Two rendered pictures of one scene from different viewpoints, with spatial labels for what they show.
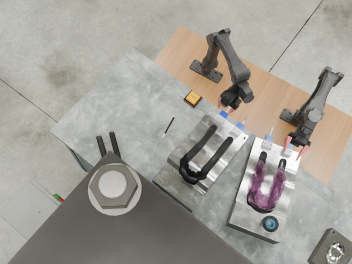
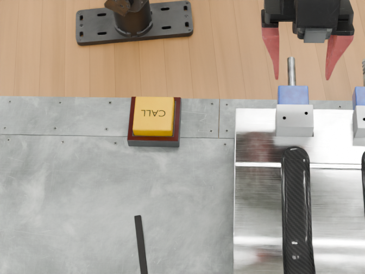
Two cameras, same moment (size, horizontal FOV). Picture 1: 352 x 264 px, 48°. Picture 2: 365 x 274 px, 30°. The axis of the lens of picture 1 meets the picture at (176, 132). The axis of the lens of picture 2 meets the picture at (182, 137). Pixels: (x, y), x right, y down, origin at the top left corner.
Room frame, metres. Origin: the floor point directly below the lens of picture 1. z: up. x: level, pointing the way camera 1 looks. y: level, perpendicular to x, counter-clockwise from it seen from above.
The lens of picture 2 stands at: (0.48, 0.10, 1.74)
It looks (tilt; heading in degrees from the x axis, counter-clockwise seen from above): 62 degrees down; 336
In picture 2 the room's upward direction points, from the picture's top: 7 degrees counter-clockwise
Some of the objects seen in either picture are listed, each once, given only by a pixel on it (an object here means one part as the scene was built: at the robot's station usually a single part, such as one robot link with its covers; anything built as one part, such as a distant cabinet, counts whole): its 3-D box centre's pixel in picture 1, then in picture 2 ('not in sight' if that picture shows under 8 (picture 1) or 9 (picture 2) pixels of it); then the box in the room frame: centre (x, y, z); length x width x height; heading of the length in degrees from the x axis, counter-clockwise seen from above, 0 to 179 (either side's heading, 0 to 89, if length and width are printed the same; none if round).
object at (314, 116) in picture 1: (313, 116); not in sight; (0.76, -0.61, 1.24); 0.12 x 0.09 x 0.12; 155
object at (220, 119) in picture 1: (224, 114); (292, 96); (0.87, -0.25, 0.89); 0.13 x 0.05 x 0.05; 148
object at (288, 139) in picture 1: (290, 146); not in sight; (0.62, -0.52, 1.20); 0.09 x 0.07 x 0.07; 155
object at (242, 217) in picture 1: (265, 187); not in sight; (0.50, -0.50, 0.86); 0.50 x 0.26 x 0.11; 165
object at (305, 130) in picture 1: (305, 131); not in sight; (0.67, -0.56, 1.25); 0.07 x 0.06 x 0.11; 65
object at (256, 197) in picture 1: (266, 184); not in sight; (0.51, -0.49, 0.90); 0.26 x 0.18 x 0.08; 165
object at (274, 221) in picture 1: (269, 224); not in sight; (0.30, -0.50, 0.93); 0.08 x 0.08 x 0.04
